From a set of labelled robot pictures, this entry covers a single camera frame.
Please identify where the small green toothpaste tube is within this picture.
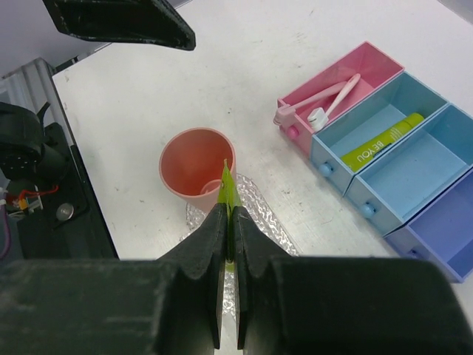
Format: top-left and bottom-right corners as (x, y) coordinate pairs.
(217, 159), (242, 272)

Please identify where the teal drawer bin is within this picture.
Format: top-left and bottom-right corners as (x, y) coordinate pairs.
(310, 72), (447, 195)

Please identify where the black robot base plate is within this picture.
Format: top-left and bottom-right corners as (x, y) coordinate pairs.
(1, 103), (118, 259)

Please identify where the dark blue drawer bin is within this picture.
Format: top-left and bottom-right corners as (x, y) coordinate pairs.
(384, 171), (472, 283)

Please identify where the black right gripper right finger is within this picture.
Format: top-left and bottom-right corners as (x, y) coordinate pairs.
(231, 207), (472, 354)

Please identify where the light blue drawer bin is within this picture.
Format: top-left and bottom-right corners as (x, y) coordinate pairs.
(344, 105), (472, 235)

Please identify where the orange plastic cup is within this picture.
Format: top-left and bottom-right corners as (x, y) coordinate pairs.
(159, 128), (237, 213)

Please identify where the large green toothpaste tube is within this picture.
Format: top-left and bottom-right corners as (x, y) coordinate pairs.
(341, 112), (425, 172)

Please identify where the pink toothbrush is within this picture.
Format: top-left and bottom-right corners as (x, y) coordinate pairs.
(273, 81), (347, 126)

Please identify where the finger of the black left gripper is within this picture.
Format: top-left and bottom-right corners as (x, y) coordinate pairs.
(44, 0), (195, 50)

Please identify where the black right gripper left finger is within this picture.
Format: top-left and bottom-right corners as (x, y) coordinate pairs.
(1, 203), (228, 354)

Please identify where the clear textured tray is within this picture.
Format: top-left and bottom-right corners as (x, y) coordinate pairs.
(183, 172), (300, 322)

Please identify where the pink drawer bin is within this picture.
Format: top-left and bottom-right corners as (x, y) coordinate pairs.
(276, 41), (404, 156)

